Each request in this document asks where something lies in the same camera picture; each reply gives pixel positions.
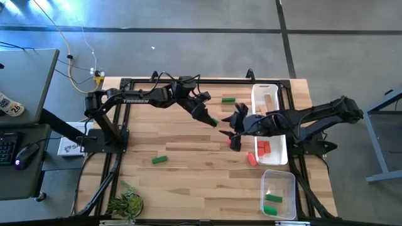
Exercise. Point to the white box left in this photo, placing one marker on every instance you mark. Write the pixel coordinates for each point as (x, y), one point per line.
(70, 149)

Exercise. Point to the backlit black keyboard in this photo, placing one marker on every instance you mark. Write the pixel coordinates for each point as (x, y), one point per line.
(7, 147)

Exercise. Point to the white item with 26 print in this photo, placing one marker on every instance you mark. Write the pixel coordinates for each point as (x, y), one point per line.
(11, 106)

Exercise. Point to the black aluminium table frame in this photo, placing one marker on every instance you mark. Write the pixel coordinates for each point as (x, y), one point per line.
(220, 81)

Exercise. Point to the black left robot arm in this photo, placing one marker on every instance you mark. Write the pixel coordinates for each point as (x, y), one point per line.
(135, 101)

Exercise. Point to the black frame clamp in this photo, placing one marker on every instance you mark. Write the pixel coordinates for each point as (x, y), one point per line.
(154, 75)
(250, 74)

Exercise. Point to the black diagonal frame strut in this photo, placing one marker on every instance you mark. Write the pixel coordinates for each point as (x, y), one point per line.
(106, 180)
(309, 188)

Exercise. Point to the thick black diagonal bar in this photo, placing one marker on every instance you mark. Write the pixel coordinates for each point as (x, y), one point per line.
(63, 127)

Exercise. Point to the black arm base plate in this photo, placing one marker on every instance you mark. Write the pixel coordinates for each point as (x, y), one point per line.
(326, 146)
(94, 142)

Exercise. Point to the yellow plug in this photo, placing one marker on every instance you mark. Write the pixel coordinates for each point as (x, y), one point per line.
(99, 80)

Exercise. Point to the black computer mouse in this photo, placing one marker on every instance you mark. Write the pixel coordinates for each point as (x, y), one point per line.
(26, 156)

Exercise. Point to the clear plastic bin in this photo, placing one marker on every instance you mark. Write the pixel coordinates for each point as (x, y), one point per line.
(282, 185)

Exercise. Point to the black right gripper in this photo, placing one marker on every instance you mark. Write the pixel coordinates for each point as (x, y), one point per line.
(259, 125)

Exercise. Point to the small potted green plant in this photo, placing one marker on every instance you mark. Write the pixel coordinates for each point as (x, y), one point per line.
(125, 204)

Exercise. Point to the grey desk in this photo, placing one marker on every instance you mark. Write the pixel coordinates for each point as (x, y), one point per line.
(28, 84)

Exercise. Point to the desk caster wheel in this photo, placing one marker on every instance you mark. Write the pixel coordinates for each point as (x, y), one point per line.
(41, 197)

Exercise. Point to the white plastic bin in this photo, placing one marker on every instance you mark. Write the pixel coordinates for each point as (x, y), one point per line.
(257, 91)
(279, 157)

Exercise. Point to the blue-grey metal stand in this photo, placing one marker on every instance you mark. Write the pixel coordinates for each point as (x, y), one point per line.
(381, 141)

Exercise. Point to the green wooden cylinder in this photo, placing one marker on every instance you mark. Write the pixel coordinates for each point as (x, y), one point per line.
(270, 210)

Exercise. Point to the black desk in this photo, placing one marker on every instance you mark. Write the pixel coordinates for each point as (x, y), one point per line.
(22, 182)

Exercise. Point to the natural wooden block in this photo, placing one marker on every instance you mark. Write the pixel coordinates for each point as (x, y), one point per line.
(261, 110)

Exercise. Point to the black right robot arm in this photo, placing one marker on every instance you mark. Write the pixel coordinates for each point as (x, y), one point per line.
(329, 113)

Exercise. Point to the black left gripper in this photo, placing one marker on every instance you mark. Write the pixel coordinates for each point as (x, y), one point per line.
(199, 102)

